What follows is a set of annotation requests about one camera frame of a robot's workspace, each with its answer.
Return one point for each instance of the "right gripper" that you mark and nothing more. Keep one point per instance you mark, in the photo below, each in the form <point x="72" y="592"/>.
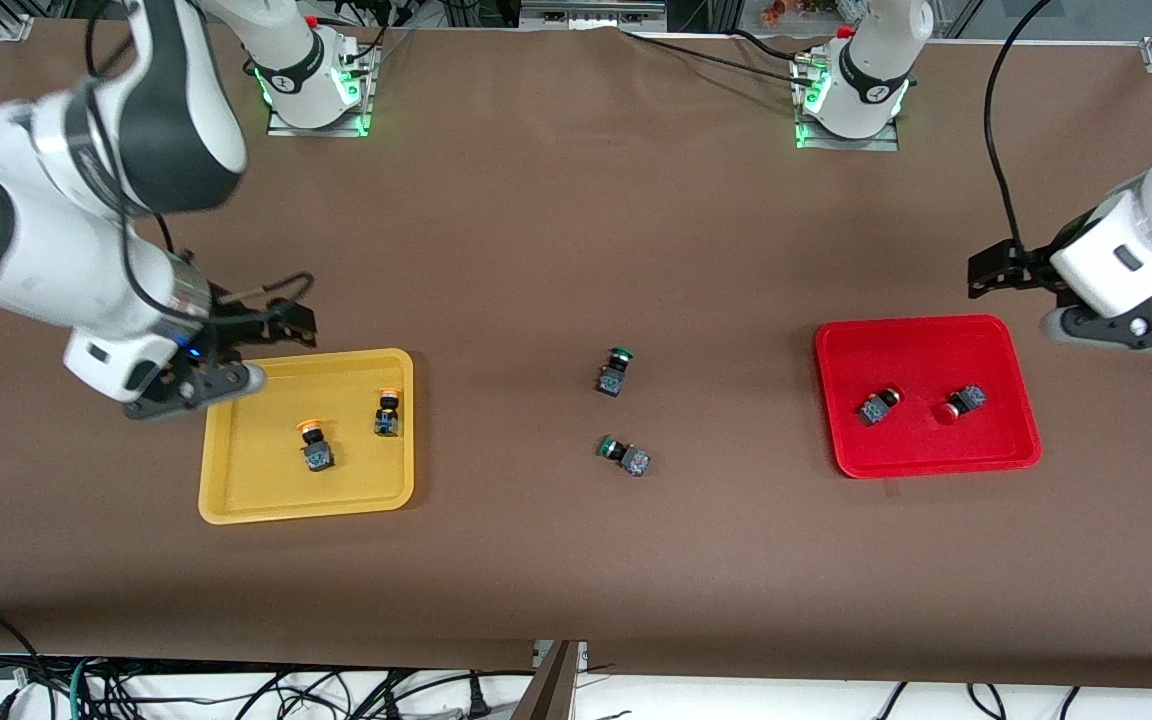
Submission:
<point x="239" y="325"/>

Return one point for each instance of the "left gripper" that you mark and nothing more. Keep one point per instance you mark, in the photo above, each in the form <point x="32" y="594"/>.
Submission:
<point x="1033" y="265"/>

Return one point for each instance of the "yellow plastic tray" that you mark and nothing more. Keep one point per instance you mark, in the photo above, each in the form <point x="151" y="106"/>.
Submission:
<point x="256" y="480"/>

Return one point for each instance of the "yellow push button switch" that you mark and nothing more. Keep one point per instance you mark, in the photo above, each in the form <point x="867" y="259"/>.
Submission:
<point x="387" y="422"/>
<point x="317" y="456"/>

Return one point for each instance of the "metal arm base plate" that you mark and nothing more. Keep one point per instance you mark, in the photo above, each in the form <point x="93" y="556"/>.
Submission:
<point x="846" y="145"/>
<point x="321" y="131"/>

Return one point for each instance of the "brown table cover mat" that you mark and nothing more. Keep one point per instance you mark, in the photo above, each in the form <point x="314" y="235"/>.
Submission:
<point x="636" y="560"/>

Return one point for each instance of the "brown table support post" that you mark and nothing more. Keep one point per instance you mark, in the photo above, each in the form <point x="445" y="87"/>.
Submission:
<point x="548" y="690"/>

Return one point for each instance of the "red plastic tray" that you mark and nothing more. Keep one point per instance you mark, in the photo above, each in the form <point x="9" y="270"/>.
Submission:
<point x="936" y="450"/>

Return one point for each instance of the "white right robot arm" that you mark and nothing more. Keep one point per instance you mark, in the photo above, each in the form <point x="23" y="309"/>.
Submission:
<point x="56" y="280"/>

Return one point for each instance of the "grey metal rail device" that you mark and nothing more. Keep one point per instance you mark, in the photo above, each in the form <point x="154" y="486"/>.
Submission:
<point x="591" y="15"/>

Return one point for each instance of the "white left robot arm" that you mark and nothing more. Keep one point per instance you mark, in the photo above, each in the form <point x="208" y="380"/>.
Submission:
<point x="876" y="70"/>

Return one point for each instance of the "red push button switch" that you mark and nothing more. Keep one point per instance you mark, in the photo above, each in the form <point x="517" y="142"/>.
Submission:
<point x="874" y="410"/>
<point x="971" y="398"/>

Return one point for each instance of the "green push button switch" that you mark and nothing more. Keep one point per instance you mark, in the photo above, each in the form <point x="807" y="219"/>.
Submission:
<point x="636" y="462"/>
<point x="612" y="380"/>

